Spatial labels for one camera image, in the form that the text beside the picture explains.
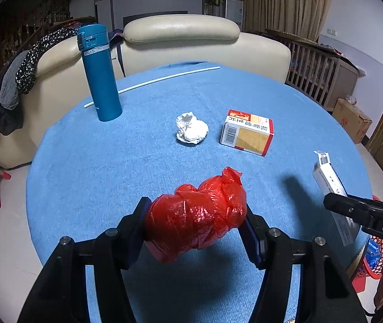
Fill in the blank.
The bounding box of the blue thermos bottle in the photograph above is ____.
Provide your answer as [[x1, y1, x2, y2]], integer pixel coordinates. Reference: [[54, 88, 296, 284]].
[[77, 24, 123, 122]]

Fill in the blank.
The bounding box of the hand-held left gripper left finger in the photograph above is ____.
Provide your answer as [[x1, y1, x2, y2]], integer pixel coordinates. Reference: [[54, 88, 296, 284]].
[[20, 197, 153, 323]]

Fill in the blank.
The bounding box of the dark garment with straps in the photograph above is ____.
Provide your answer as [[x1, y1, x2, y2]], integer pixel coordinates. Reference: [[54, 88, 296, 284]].
[[108, 29, 127, 76]]

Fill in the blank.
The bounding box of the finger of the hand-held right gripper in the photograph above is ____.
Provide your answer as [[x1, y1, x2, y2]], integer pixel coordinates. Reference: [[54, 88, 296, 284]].
[[323, 192, 383, 227]]

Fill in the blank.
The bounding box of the white purple carton box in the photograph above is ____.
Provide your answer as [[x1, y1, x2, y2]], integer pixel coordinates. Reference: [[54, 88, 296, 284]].
[[312, 150, 360, 247]]

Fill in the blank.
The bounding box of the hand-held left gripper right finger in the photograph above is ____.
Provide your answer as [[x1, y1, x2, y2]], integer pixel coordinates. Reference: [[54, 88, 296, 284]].
[[238, 205, 368, 323]]

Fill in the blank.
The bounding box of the blue plastic wrapper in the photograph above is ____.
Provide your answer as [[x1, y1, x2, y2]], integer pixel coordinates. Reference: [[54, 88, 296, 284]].
[[366, 239, 382, 266]]

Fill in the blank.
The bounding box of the wooden staircase railing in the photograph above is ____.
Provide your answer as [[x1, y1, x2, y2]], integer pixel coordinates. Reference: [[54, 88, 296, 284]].
[[0, 0, 72, 78]]

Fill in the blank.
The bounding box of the thin white rod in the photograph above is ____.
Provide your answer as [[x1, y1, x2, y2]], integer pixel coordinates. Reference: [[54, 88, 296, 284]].
[[84, 66, 220, 109]]

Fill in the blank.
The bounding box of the red plastic basket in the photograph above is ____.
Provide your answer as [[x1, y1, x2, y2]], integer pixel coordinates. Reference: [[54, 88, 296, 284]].
[[352, 194, 383, 293]]

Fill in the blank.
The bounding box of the red plastic bag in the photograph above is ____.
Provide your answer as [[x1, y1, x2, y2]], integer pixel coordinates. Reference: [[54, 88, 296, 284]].
[[144, 166, 248, 264]]

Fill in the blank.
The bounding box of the white standing air conditioner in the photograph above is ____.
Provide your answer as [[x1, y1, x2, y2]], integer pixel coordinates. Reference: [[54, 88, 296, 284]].
[[223, 0, 245, 31]]

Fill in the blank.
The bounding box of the cream leather sofa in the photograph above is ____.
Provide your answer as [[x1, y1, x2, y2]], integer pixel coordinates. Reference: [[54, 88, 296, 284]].
[[0, 14, 292, 170]]

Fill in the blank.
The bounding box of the beige curtain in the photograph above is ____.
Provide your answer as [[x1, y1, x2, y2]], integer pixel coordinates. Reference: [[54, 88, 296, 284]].
[[237, 0, 334, 43]]

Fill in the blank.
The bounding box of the brown cardboard box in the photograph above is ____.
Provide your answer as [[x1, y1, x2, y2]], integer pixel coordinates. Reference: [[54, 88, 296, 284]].
[[332, 98, 373, 144]]

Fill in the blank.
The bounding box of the grey garment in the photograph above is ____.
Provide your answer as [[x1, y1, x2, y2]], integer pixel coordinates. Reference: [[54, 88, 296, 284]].
[[0, 50, 30, 111]]

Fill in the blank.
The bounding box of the blue round tablecloth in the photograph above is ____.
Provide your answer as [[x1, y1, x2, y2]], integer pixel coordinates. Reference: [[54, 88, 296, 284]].
[[26, 61, 375, 323]]

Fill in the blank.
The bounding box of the wooden crib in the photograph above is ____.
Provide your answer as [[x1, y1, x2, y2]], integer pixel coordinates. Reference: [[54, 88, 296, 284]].
[[265, 29, 360, 111]]

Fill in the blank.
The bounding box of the black garment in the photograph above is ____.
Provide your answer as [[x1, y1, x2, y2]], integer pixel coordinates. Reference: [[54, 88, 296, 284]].
[[0, 74, 25, 136]]

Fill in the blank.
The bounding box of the crumpled white tissue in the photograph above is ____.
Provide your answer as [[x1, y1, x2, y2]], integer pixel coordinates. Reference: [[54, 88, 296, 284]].
[[176, 112, 209, 146]]

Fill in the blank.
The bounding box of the orange white medicine box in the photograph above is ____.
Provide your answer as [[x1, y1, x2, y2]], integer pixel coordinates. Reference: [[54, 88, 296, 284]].
[[220, 109, 275, 157]]

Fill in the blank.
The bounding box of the dark floral garment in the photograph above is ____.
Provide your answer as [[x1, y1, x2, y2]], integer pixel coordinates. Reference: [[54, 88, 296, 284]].
[[15, 29, 84, 95]]

